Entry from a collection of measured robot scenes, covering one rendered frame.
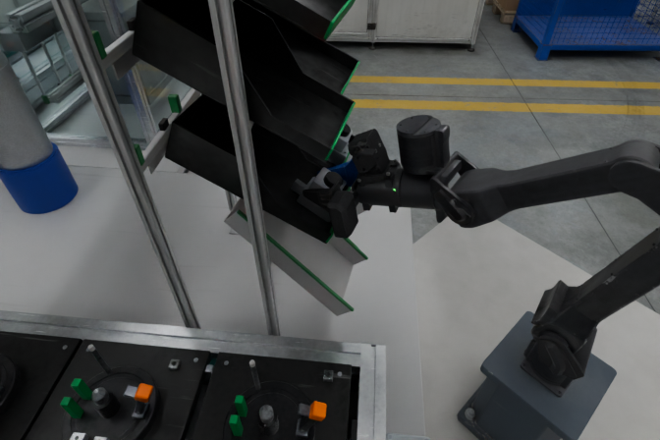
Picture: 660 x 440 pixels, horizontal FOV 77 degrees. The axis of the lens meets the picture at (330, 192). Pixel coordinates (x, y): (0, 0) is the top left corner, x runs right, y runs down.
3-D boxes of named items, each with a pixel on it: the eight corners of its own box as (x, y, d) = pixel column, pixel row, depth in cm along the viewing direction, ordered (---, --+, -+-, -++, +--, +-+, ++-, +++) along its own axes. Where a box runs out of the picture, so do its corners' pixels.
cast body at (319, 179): (338, 207, 71) (357, 182, 67) (328, 223, 68) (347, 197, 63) (297, 180, 71) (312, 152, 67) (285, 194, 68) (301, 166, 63)
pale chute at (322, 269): (353, 264, 88) (368, 257, 85) (336, 316, 79) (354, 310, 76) (254, 174, 79) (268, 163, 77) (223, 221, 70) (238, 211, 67)
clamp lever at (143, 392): (148, 404, 66) (154, 385, 61) (143, 417, 64) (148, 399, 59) (126, 398, 65) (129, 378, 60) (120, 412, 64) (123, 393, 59)
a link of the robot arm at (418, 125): (494, 196, 58) (494, 117, 52) (470, 231, 53) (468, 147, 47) (419, 182, 65) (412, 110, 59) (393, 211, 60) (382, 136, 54)
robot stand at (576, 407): (569, 423, 76) (618, 370, 63) (529, 487, 69) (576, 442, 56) (497, 365, 85) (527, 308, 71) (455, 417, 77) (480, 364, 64)
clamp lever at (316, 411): (309, 420, 64) (327, 403, 59) (307, 435, 62) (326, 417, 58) (287, 414, 63) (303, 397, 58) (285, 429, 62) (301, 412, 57)
